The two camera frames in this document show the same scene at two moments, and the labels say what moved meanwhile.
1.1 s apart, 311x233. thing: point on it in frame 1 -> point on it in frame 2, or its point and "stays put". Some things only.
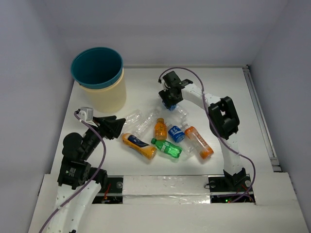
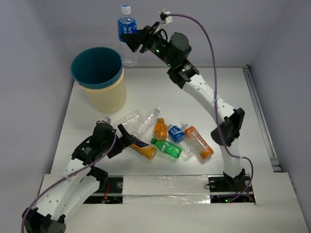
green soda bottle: (167, 148) stays put
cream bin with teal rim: (99, 71) stays put
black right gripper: (169, 102) -> (134, 40)
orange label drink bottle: (205, 150) stays put
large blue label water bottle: (180, 113) -> (127, 25)
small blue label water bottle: (178, 134) stays put
